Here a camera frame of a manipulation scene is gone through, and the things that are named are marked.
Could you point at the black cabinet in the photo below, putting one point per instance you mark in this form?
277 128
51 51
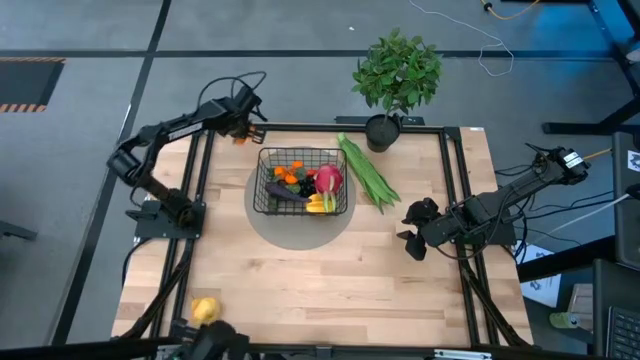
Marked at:
627 225

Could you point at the potted green tree black pot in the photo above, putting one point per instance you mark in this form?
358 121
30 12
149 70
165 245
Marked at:
397 75

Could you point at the black hazard-striped floor mat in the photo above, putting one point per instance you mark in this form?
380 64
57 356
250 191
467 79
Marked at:
27 82

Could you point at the yellow bell pepper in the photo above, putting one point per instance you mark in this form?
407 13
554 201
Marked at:
315 205

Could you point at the pink dragon fruit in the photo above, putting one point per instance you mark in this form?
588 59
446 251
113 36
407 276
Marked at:
328 179

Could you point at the black laptop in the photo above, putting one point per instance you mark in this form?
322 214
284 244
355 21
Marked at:
620 300

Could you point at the white printed paper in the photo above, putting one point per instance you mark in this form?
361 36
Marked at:
542 290

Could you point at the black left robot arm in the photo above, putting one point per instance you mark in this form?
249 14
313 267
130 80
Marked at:
170 130

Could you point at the silver metal bracket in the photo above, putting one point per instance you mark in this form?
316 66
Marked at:
462 355

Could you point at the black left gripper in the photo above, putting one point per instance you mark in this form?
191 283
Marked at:
237 112

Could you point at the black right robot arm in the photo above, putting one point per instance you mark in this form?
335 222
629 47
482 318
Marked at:
515 192

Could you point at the green can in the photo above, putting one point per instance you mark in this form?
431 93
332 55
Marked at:
564 320

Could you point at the black camera box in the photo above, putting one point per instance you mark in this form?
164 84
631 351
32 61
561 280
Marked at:
323 351

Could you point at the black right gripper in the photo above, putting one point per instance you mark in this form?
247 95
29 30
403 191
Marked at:
442 227

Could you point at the purple sweet potato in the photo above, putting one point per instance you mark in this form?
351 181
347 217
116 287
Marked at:
282 191

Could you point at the black desk leg frame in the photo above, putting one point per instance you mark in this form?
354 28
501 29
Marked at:
575 128

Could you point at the green long beans bunch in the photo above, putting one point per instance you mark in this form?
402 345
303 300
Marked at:
367 172

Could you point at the round grey mat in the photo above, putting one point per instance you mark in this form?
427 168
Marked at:
300 232

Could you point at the cardboard box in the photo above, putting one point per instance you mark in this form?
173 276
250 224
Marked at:
582 305

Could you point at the black aluminium table frame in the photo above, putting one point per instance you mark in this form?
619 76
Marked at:
310 127

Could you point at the small orange toy piece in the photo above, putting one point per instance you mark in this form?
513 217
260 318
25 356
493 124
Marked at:
241 141

